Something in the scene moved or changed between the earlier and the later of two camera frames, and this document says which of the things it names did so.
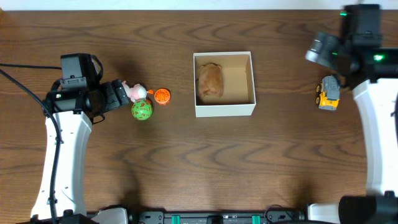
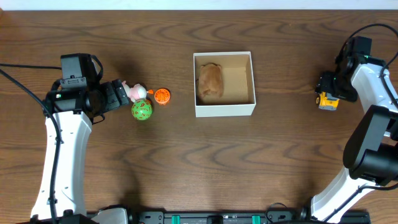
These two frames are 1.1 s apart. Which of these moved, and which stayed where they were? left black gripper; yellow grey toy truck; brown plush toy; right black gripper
Moved: right black gripper
Stayed: brown plush toy; yellow grey toy truck; left black gripper
